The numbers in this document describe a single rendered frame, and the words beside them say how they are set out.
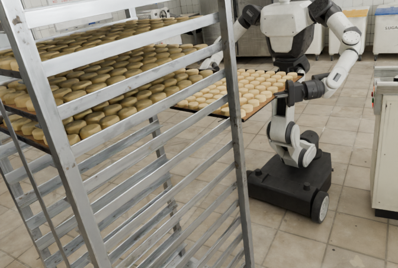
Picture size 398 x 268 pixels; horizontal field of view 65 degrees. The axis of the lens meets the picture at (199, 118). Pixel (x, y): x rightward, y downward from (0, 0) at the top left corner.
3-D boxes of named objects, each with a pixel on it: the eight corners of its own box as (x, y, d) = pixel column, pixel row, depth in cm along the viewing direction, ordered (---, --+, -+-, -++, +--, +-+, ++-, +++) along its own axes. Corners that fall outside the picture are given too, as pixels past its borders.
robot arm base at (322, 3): (320, 31, 177) (318, 13, 179) (343, 22, 167) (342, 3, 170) (307, 21, 167) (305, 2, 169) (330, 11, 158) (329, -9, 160)
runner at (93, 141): (223, 73, 109) (222, 65, 108) (230, 74, 107) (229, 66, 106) (50, 165, 66) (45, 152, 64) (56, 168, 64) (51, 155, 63)
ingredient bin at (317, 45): (288, 61, 553) (286, 16, 522) (295, 53, 602) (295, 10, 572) (320, 61, 527) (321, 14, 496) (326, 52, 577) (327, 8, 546)
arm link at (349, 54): (345, 80, 149) (363, 52, 155) (349, 67, 141) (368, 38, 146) (324, 72, 154) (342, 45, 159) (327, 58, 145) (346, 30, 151)
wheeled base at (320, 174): (282, 156, 275) (281, 122, 261) (345, 172, 243) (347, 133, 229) (244, 197, 231) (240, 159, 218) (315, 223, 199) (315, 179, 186)
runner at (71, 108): (220, 48, 106) (219, 39, 104) (227, 48, 104) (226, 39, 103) (35, 126, 62) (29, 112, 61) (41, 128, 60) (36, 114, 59)
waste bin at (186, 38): (211, 53, 698) (208, 22, 671) (199, 60, 657) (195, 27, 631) (191, 53, 725) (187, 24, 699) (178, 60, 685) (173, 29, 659)
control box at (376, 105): (378, 99, 195) (380, 77, 190) (380, 115, 176) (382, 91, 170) (371, 99, 197) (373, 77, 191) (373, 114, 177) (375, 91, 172)
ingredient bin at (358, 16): (326, 61, 521) (327, 13, 490) (332, 52, 569) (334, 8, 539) (363, 61, 494) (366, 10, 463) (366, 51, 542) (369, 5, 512)
